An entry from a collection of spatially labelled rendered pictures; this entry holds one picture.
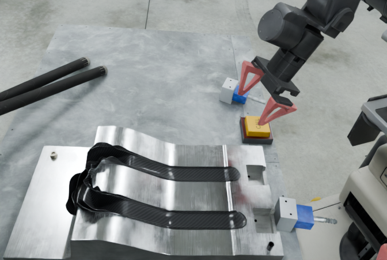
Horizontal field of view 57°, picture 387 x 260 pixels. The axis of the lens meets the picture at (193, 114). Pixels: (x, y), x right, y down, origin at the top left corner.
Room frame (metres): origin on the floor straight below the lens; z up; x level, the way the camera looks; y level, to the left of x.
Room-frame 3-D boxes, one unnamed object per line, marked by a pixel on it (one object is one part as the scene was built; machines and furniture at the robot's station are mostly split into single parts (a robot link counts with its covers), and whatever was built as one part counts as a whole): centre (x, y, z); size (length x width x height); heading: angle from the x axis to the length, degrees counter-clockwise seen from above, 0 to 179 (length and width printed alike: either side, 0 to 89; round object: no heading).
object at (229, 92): (0.81, -0.14, 0.83); 0.13 x 0.05 x 0.05; 72
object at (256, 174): (0.48, -0.15, 0.87); 0.05 x 0.05 x 0.04; 6
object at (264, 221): (0.37, -0.16, 0.87); 0.05 x 0.05 x 0.04; 6
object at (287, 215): (0.42, -0.27, 0.83); 0.13 x 0.05 x 0.05; 88
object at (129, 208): (0.40, 0.05, 0.92); 0.35 x 0.16 x 0.09; 96
